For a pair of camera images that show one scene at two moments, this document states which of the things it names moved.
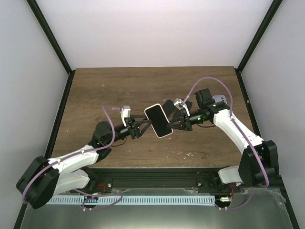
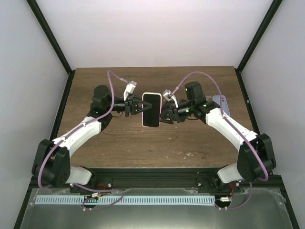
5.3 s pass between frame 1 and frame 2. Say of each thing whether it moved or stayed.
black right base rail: stayed
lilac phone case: stayed
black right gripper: moved
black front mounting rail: stayed
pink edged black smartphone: moved
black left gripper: moved
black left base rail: stayed
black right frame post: stayed
